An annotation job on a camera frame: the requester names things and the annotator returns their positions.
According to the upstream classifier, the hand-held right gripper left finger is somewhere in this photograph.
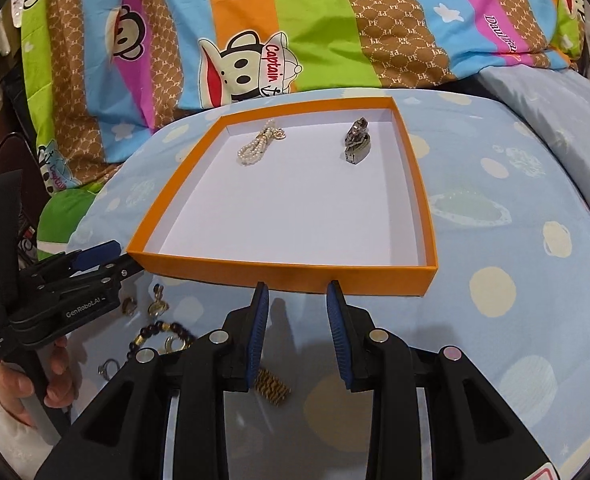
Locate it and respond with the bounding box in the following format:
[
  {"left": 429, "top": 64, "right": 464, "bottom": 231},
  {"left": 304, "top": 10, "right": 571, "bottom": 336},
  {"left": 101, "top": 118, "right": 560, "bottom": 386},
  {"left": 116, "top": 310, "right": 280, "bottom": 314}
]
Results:
[{"left": 35, "top": 281, "right": 271, "bottom": 480}]

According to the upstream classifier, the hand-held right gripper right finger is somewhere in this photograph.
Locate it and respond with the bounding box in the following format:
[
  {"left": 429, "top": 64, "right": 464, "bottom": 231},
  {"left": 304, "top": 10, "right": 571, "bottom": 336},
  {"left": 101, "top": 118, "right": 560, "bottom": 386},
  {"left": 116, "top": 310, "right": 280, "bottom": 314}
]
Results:
[{"left": 325, "top": 280, "right": 560, "bottom": 480}]

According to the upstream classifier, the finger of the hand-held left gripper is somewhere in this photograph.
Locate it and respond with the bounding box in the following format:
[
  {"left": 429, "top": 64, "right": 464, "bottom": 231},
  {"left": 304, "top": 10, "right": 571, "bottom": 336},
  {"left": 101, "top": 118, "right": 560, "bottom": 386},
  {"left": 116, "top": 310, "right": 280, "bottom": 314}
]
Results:
[
  {"left": 22, "top": 241, "right": 123, "bottom": 281},
  {"left": 50, "top": 255, "right": 145, "bottom": 293}
]

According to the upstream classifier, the gold woven bracelet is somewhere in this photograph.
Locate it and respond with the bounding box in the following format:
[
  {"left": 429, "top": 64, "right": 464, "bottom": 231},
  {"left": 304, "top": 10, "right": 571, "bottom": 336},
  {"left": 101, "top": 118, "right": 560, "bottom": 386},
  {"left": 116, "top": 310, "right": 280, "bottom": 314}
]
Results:
[{"left": 253, "top": 367, "right": 292, "bottom": 405}]

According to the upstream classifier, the black bead bracelet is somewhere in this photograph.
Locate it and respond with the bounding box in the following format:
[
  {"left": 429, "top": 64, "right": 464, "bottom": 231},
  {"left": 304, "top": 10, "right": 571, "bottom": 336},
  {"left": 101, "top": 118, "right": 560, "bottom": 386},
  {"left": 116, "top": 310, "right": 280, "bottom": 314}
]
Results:
[{"left": 126, "top": 321, "right": 197, "bottom": 361}]

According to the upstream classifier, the orange shallow box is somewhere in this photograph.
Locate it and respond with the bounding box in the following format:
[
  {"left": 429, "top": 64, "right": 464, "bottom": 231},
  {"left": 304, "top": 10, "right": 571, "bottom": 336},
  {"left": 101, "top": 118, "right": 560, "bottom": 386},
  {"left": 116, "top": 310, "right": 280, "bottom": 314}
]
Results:
[{"left": 126, "top": 96, "right": 440, "bottom": 298}]

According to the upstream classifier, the person's left hand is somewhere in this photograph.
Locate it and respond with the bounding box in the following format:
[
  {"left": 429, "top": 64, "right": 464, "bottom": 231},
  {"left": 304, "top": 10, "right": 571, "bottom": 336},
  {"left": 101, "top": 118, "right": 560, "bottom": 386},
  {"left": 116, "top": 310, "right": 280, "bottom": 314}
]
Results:
[{"left": 0, "top": 335, "right": 73, "bottom": 430}]

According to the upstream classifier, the blue dotted bed sheet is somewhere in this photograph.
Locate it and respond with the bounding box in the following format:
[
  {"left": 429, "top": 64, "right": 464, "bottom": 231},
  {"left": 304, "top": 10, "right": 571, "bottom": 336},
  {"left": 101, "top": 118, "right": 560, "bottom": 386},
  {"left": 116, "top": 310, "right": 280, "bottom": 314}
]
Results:
[{"left": 40, "top": 87, "right": 590, "bottom": 480}]

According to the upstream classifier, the dark metal watch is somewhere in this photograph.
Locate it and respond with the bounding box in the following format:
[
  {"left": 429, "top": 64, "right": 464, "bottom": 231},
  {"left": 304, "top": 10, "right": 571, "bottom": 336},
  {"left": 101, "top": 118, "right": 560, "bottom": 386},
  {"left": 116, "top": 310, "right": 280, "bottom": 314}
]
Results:
[{"left": 343, "top": 116, "right": 373, "bottom": 166}]

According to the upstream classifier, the striped cartoon printed blanket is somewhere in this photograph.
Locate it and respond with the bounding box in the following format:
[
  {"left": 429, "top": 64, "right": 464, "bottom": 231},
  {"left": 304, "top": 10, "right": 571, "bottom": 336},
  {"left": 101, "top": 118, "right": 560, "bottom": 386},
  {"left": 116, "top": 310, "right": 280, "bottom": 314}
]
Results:
[{"left": 12, "top": 0, "right": 583, "bottom": 246}]

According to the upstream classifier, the pale blue quilt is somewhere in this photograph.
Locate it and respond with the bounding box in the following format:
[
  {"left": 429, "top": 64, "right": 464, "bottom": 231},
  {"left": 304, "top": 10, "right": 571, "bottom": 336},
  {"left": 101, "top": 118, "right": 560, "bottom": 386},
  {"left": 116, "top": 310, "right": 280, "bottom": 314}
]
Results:
[{"left": 475, "top": 67, "right": 590, "bottom": 246}]

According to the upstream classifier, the pearl bracelet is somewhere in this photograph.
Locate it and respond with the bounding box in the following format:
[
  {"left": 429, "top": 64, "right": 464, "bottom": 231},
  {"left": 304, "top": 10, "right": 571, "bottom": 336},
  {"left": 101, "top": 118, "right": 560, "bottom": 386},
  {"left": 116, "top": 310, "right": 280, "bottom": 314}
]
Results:
[{"left": 236, "top": 119, "right": 288, "bottom": 165}]

